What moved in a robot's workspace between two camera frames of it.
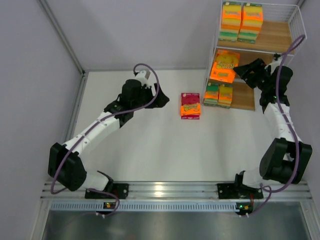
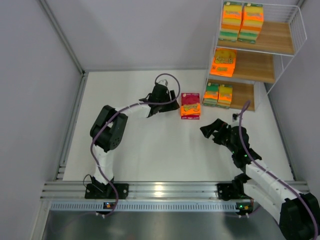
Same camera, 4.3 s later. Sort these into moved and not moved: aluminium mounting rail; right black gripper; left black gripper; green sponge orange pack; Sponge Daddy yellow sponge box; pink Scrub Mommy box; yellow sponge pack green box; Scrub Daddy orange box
Moved: right black gripper; left black gripper; Scrub Daddy orange box
Not moved: green sponge orange pack; yellow sponge pack green box; pink Scrub Mommy box; Sponge Daddy yellow sponge box; aluminium mounting rail
